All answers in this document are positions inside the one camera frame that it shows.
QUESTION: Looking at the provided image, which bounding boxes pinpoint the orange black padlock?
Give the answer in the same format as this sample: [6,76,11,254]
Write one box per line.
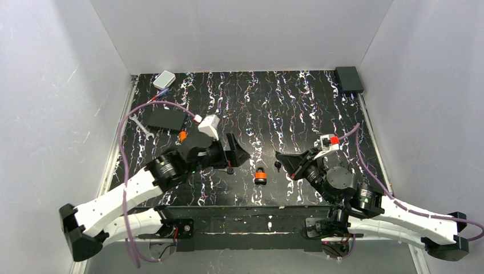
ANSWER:
[254,167,267,186]

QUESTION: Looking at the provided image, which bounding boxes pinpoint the black keys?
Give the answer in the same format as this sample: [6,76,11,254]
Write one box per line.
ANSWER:
[274,161,282,173]

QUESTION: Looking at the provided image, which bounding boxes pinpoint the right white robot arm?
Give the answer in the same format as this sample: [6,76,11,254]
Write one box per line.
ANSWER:
[276,148,470,261]

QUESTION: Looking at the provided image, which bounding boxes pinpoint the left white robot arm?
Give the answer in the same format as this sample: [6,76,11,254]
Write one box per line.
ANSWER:
[59,133,250,262]

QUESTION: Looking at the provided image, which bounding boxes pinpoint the single black key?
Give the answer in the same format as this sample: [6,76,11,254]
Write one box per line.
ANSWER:
[217,167,235,175]

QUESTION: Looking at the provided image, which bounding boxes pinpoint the black flat box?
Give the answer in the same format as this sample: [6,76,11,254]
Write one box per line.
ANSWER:
[146,108,188,132]

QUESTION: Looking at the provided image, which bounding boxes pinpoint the black front base bar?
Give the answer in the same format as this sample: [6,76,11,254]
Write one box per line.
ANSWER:
[96,205,402,253]

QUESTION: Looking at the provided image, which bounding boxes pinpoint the red blue screwdriver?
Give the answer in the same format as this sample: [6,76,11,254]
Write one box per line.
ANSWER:
[149,87,170,102]

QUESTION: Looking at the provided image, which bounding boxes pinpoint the silver wrench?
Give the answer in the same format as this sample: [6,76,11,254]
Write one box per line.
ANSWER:
[129,114,154,140]

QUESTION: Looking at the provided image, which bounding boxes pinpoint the white rounded box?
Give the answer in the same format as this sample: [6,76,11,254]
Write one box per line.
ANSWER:
[152,70,176,90]

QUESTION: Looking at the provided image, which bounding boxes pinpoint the black box in corner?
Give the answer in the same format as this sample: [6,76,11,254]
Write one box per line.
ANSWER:
[334,66,364,95]

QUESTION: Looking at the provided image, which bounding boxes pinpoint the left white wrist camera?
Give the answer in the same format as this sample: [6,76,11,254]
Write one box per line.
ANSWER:
[197,114,220,140]

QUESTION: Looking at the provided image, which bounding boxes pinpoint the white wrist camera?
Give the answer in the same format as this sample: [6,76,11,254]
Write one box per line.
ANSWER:
[315,134,340,159]
[197,114,220,140]

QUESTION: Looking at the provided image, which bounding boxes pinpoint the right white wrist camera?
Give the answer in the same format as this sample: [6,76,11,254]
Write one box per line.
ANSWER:
[315,134,340,159]

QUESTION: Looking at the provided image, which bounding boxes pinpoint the orange handled screwdriver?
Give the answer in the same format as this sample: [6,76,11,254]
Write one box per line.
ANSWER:
[179,131,187,143]

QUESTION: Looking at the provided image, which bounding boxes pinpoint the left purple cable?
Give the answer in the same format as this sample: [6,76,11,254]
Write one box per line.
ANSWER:
[115,100,203,269]

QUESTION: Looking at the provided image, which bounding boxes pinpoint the right aluminium rail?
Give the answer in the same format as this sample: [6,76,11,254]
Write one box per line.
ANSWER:
[358,94,430,274]

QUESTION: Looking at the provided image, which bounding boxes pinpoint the aluminium rail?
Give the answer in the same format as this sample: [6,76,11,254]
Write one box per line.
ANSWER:
[70,75,139,274]
[358,94,430,274]

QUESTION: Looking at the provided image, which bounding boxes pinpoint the left aluminium rail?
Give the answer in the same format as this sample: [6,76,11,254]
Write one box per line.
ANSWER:
[70,75,139,274]

